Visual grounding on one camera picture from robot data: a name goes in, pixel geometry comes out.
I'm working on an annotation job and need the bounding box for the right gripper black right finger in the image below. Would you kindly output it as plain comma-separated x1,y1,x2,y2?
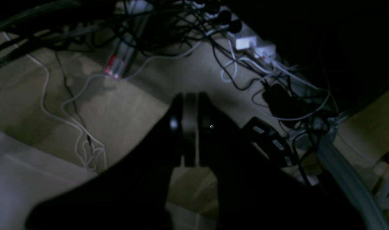
198,93,366,230

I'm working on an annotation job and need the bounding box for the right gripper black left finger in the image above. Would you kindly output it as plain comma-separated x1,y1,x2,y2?
27,94,183,230

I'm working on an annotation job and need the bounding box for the black power adapter brick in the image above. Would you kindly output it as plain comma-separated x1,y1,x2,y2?
241,117,298,168

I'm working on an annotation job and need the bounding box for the white power strip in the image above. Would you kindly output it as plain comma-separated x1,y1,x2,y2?
191,1,277,64

